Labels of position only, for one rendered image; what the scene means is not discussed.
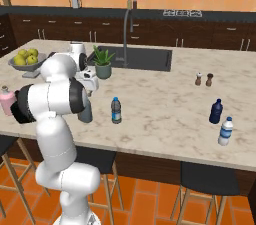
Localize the dark wood cupboard run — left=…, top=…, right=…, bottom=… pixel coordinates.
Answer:
left=0, top=13, right=256, bottom=59

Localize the dark sink basin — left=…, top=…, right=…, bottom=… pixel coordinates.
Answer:
left=86, top=45, right=174, bottom=73

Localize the black seat wooden stool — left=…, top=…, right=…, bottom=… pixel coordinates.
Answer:
left=169, top=161, right=242, bottom=225
left=0, top=134, right=51, bottom=225
left=74, top=146, right=125, bottom=225

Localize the dark blue glass bottle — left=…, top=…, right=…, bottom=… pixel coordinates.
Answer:
left=208, top=98, right=224, bottom=125

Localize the green apple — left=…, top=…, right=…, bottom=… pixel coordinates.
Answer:
left=27, top=47, right=40, bottom=58
left=17, top=48, right=29, bottom=58
left=13, top=54, right=27, bottom=67
left=26, top=54, right=39, bottom=66

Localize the white-top salt shaker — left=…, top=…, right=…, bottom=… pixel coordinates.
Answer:
left=194, top=72, right=203, bottom=87

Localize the white blue-label plastic bottle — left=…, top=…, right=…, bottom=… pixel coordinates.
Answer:
left=217, top=116, right=234, bottom=147

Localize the clear blue-capped plastic bottle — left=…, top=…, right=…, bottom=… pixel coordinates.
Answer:
left=110, top=96, right=123, bottom=125

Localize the dark wood kitchen island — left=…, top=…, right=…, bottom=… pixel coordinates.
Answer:
left=6, top=135, right=256, bottom=198

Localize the dark-top pepper shaker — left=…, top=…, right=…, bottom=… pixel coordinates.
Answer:
left=205, top=73, right=214, bottom=88

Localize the pink bottle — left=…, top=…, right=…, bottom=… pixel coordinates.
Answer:
left=0, top=85, right=17, bottom=117

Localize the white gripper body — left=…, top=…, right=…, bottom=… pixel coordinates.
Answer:
left=76, top=76, right=100, bottom=94

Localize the grey sink tap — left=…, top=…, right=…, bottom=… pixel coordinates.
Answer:
left=121, top=8, right=135, bottom=68

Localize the potted green plant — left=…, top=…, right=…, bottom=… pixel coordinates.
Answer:
left=91, top=45, right=116, bottom=81

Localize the hob with white rings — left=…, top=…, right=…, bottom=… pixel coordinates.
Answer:
left=162, top=9, right=203, bottom=17

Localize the grey fruit bowl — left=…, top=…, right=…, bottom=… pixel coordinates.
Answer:
left=7, top=52, right=48, bottom=79

